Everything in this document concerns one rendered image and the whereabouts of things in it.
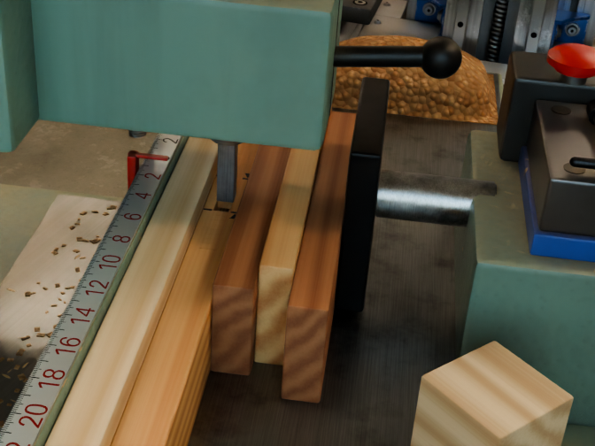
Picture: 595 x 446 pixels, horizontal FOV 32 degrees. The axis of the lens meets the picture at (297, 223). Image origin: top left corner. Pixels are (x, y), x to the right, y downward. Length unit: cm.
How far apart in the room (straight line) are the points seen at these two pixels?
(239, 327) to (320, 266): 5
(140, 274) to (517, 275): 17
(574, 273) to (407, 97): 29
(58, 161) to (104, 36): 208
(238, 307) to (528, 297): 13
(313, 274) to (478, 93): 32
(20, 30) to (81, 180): 200
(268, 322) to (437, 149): 26
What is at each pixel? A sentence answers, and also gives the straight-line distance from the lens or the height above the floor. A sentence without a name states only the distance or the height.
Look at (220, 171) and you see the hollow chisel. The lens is 53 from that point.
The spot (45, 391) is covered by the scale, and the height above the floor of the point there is 96.
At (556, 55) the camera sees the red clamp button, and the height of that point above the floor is 102.
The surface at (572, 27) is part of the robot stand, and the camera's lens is 141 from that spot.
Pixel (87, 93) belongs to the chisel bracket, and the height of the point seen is 101.
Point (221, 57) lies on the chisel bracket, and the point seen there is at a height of 103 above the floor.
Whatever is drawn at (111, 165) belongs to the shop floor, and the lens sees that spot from 253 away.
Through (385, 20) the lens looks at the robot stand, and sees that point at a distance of 141.
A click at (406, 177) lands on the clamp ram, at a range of 53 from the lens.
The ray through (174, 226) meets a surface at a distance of 50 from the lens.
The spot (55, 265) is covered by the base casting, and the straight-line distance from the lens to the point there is 74.
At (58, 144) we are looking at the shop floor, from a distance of 264.
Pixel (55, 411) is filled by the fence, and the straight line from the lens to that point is 40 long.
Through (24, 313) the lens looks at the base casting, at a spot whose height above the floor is 80.
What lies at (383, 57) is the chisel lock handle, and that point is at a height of 103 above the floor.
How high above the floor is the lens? 122
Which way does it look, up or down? 32 degrees down
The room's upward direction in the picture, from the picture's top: 4 degrees clockwise
